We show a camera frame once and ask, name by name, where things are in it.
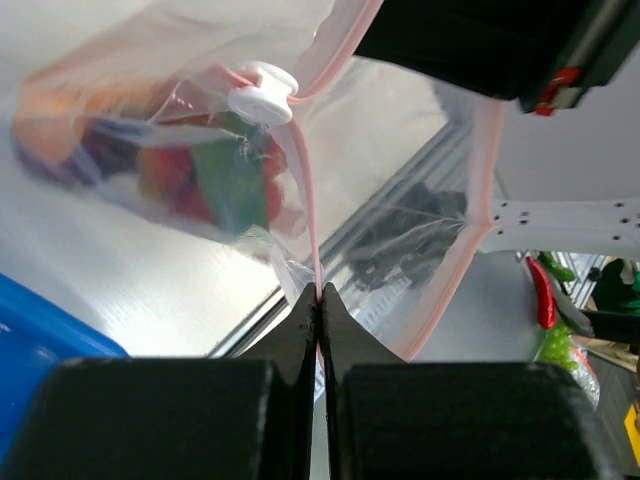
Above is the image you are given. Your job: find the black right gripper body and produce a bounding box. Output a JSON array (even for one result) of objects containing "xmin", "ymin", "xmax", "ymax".
[{"xmin": 355, "ymin": 0, "xmax": 639, "ymax": 116}]

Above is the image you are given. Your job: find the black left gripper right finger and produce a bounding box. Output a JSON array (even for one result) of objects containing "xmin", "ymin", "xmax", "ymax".
[{"xmin": 319, "ymin": 284, "xmax": 620, "ymax": 479}]

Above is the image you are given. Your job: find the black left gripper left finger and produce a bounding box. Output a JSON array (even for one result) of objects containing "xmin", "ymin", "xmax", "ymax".
[{"xmin": 1, "ymin": 285, "xmax": 317, "ymax": 479}]

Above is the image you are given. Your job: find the blue plastic bin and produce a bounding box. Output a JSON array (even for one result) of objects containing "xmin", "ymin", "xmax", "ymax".
[{"xmin": 1, "ymin": 276, "xmax": 128, "ymax": 454}]

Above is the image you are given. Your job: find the clear zip top bag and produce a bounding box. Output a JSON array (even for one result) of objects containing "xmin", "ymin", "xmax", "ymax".
[{"xmin": 4, "ymin": 1, "xmax": 505, "ymax": 360}]

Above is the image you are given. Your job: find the red toy strawberry bunch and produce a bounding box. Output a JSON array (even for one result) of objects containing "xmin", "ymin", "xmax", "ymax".
[{"xmin": 136, "ymin": 112, "xmax": 287, "ymax": 235}]

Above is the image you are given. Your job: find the orange toy meat slice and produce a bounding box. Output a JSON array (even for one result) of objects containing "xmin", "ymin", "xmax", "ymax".
[{"xmin": 11, "ymin": 63, "xmax": 191, "ymax": 186}]

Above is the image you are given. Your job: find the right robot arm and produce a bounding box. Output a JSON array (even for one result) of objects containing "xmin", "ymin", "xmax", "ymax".
[{"xmin": 357, "ymin": 1, "xmax": 639, "ymax": 258}]

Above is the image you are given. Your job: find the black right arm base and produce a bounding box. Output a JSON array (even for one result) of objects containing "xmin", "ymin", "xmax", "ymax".
[{"xmin": 346, "ymin": 182, "xmax": 467, "ymax": 291}]

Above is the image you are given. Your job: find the green toy grape bunch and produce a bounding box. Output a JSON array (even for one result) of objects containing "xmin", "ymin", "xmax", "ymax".
[{"xmin": 537, "ymin": 320, "xmax": 578, "ymax": 373}]

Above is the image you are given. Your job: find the red toy chili pepper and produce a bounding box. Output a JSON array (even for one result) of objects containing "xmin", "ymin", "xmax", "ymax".
[{"xmin": 526, "ymin": 257, "xmax": 556, "ymax": 330}]

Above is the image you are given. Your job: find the aluminium mounting rail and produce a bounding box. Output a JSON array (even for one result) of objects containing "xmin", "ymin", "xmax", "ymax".
[{"xmin": 204, "ymin": 119, "xmax": 476, "ymax": 359}]

